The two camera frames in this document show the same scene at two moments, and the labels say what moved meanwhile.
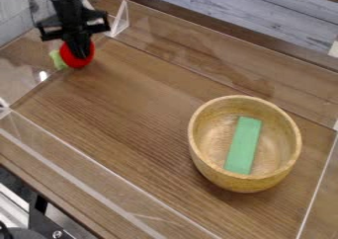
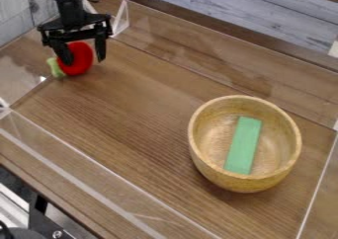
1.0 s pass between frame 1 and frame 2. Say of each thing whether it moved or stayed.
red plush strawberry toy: moved
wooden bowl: stayed
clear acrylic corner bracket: stayed
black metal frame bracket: stayed
